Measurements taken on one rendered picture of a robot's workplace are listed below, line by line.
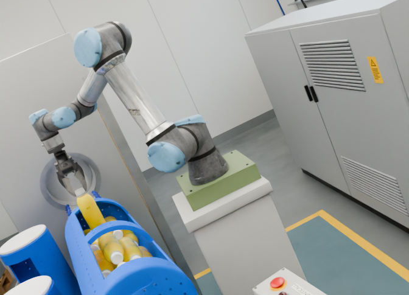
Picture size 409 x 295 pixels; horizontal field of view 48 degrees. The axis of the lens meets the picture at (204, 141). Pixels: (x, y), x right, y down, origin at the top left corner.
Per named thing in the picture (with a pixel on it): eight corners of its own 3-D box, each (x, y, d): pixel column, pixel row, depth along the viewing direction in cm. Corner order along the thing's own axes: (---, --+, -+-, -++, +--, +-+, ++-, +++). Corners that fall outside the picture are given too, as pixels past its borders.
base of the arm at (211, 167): (221, 162, 177) (211, 139, 175) (235, 169, 163) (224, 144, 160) (186, 180, 174) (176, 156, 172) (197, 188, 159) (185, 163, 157)
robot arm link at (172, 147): (206, 149, 157) (111, 14, 152) (183, 168, 145) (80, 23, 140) (182, 162, 164) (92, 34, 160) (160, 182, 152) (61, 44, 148)
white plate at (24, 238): (11, 235, 274) (13, 236, 275) (-11, 259, 248) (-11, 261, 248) (52, 218, 270) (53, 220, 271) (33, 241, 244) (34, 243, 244)
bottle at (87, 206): (92, 232, 193) (71, 194, 188) (108, 224, 194) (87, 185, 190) (94, 237, 186) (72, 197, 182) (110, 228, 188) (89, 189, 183)
